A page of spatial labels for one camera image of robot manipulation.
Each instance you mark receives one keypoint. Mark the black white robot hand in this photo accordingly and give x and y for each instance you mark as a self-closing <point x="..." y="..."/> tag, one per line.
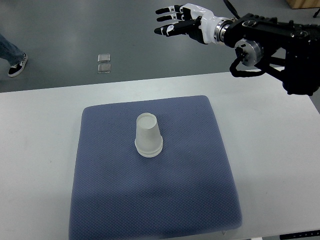
<point x="197" y="22"/>

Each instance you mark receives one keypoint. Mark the white paper cup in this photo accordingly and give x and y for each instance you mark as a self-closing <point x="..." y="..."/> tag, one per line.
<point x="147" y="137"/>
<point x="149" y="154"/>

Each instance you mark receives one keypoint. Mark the wooden box corner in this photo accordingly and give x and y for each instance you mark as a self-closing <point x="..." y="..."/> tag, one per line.
<point x="303" y="4"/>

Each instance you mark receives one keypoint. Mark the upper metal floor plate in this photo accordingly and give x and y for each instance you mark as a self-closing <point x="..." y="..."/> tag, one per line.
<point x="104" y="58"/>

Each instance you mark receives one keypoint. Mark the black tripod foot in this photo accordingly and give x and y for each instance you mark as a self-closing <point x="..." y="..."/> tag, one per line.
<point x="316" y="13"/>

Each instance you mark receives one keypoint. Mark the blue grey fabric cushion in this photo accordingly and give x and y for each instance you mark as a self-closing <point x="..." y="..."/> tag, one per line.
<point x="187" y="189"/>

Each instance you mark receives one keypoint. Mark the person jeans checkered shoe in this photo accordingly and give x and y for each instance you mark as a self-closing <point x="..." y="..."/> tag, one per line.
<point x="16" y="58"/>

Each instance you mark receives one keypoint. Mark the black table control panel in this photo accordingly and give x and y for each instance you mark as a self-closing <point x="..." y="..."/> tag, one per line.
<point x="297" y="235"/>

